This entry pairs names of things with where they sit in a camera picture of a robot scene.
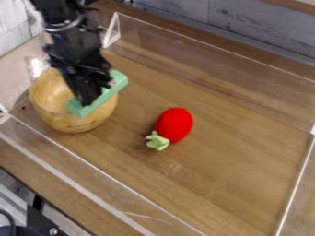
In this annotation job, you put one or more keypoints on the green rectangular block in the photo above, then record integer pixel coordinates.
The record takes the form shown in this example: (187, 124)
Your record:
(83, 111)

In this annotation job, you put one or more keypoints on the brown wooden bowl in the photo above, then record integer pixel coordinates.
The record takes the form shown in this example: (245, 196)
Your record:
(50, 95)

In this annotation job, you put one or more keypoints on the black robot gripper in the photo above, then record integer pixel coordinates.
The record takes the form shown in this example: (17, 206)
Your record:
(75, 55)

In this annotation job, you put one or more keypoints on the clear acrylic tray enclosure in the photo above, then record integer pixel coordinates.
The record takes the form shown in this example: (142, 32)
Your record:
(237, 179)

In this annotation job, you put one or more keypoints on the black clamp with cable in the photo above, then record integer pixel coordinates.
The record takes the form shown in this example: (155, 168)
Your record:
(38, 224)

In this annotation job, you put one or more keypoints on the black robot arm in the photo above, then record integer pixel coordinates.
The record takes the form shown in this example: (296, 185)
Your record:
(65, 10)

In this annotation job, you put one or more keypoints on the red plush strawberry toy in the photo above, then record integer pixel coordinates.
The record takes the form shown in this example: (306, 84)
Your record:
(171, 129)

